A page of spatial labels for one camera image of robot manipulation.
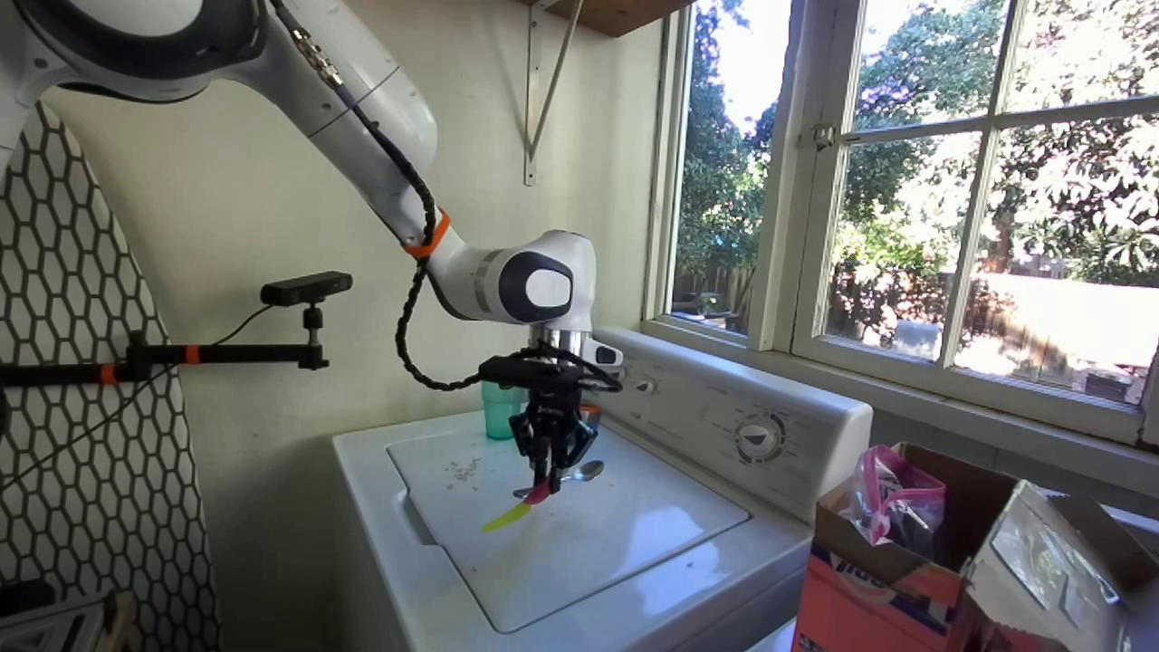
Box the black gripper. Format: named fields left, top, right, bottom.
left=507, top=382, right=605, bottom=500

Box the yellow plastic knife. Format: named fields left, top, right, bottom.
left=482, top=494, right=536, bottom=536

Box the teal plastic cup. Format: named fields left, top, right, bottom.
left=477, top=377, right=528, bottom=445

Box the white washer lid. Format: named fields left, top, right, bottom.
left=384, top=421, right=755, bottom=638

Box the white top-load washing machine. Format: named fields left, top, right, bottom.
left=330, top=321, right=876, bottom=652

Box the large washer dial knob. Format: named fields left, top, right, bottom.
left=732, top=410, right=790, bottom=468

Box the orange Tide detergent box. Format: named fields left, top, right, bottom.
left=795, top=441, right=1023, bottom=652

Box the pink plastic bag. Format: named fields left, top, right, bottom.
left=853, top=441, right=954, bottom=550

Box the wooden shelf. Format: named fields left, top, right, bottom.
left=540, top=0, right=698, bottom=40

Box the hexagon pattern ironing board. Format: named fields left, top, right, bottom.
left=0, top=101, right=224, bottom=652

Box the brown cardboard box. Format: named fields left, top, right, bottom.
left=960, top=479, right=1159, bottom=652

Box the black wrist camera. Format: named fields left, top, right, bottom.
left=476, top=339, right=626, bottom=398

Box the black coiled cable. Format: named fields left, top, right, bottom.
left=393, top=119, right=488, bottom=393

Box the orange cable strap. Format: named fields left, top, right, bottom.
left=405, top=208, right=457, bottom=264

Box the black exterior camera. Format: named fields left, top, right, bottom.
left=257, top=267, right=360, bottom=306

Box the hanging metal wire hanger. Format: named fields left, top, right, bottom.
left=518, top=0, right=589, bottom=191

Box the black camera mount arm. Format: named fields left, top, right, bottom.
left=0, top=299, right=333, bottom=389

